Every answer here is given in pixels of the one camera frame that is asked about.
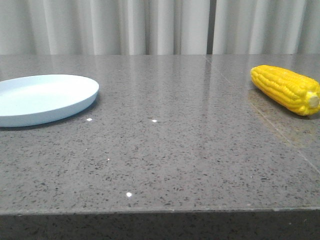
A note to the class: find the yellow corn cob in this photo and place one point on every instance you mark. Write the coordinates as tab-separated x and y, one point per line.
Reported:
298	93

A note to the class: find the white pleated curtain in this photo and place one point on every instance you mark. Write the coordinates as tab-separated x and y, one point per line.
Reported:
159	27

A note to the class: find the light blue round plate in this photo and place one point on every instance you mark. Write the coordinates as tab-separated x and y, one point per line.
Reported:
34	100

